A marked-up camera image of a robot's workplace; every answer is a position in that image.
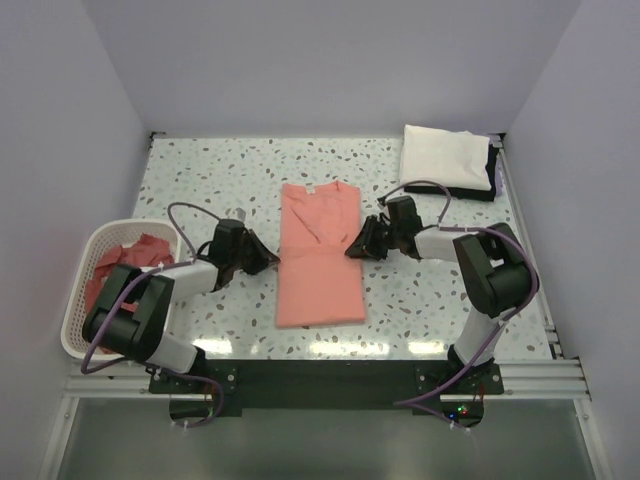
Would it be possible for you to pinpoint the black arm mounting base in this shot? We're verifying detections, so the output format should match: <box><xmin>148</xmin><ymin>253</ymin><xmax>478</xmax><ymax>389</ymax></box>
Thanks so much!
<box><xmin>144</xmin><ymin>357</ymin><xmax>504</xmax><ymax>419</ymax></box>

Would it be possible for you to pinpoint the folded black t-shirt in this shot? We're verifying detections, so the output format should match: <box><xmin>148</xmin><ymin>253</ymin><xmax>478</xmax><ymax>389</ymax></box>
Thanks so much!
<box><xmin>404</xmin><ymin>145</ymin><xmax>502</xmax><ymax>203</ymax></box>

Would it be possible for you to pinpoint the white plastic laundry basket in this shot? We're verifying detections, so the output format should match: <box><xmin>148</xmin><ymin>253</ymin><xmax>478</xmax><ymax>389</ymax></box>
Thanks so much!
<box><xmin>61</xmin><ymin>219</ymin><xmax>182</xmax><ymax>359</ymax></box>

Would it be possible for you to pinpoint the folded white t-shirt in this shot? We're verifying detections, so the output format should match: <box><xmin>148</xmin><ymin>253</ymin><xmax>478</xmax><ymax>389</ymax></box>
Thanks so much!
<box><xmin>399</xmin><ymin>125</ymin><xmax>491</xmax><ymax>191</ymax></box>

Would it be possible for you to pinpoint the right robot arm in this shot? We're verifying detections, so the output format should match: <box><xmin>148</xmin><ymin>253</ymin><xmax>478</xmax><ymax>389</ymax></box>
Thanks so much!
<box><xmin>345</xmin><ymin>196</ymin><xmax>539</xmax><ymax>393</ymax></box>

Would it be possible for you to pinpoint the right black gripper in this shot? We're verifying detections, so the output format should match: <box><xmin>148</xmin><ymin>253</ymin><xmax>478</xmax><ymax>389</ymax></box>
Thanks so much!
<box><xmin>345</xmin><ymin>215</ymin><xmax>402</xmax><ymax>261</ymax></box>

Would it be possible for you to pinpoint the dark pink crumpled t-shirt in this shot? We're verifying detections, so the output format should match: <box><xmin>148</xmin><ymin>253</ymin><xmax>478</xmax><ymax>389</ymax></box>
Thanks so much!
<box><xmin>85</xmin><ymin>234</ymin><xmax>174</xmax><ymax>313</ymax></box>

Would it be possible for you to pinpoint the salmon pink t-shirt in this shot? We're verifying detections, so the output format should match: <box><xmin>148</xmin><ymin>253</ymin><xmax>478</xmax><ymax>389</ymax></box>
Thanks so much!
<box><xmin>276</xmin><ymin>181</ymin><xmax>366</xmax><ymax>328</ymax></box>

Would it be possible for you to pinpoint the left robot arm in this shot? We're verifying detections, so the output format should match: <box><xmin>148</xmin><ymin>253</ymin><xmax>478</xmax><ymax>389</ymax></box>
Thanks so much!
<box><xmin>81</xmin><ymin>219</ymin><xmax>280</xmax><ymax>392</ymax></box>

